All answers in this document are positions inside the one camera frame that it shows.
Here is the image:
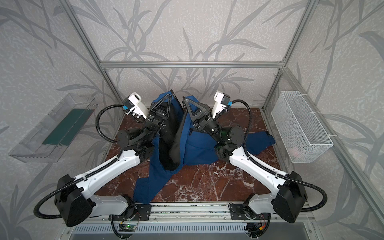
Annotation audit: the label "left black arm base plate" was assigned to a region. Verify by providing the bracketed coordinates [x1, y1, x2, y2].
[109, 204, 152, 222]

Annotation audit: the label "blue zip jacket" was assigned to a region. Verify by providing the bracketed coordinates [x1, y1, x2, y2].
[132, 89, 276, 205]

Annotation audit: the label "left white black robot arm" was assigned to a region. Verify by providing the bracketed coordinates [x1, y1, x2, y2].
[34, 92, 174, 227]

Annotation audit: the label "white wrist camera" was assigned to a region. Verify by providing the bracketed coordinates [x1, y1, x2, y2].
[212, 91, 232, 119]
[123, 92, 149, 119]

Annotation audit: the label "white wire mesh basket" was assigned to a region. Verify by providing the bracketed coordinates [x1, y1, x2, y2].
[272, 91, 334, 164]

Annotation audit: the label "green circuit board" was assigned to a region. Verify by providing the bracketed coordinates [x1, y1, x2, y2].
[119, 223, 137, 232]

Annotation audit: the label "pink object in basket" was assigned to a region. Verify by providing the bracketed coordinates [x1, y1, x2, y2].
[288, 147, 305, 160]

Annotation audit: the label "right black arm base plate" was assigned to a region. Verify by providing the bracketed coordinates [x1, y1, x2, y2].
[228, 203, 254, 220]

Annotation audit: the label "green mat in tray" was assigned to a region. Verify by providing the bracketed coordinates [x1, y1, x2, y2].
[43, 109, 94, 146]

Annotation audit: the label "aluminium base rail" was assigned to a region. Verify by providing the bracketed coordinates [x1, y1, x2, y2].
[64, 200, 316, 224]

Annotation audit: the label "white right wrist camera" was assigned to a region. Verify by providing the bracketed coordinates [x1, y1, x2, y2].
[212, 91, 232, 119]

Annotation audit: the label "clear plastic wall tray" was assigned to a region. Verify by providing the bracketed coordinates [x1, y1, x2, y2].
[9, 94, 98, 163]

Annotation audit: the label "aluminium frame struts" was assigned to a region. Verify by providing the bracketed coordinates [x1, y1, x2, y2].
[59, 1, 384, 223]

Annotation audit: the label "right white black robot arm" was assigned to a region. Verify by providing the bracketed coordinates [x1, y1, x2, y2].
[183, 98, 328, 223]

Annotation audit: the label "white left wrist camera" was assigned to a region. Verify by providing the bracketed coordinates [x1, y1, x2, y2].
[123, 92, 149, 119]

